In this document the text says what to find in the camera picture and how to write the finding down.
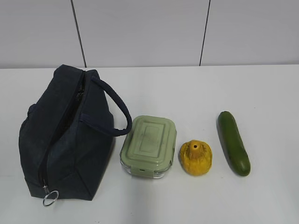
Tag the green lid glass food container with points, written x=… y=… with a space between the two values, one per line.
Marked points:
x=149 y=148

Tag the yellow toy pumpkin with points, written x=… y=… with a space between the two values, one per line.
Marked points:
x=195 y=157

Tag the dark blue fabric lunch bag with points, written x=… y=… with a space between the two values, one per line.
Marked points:
x=66 y=140

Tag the green cucumber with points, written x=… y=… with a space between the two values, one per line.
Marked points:
x=232 y=144

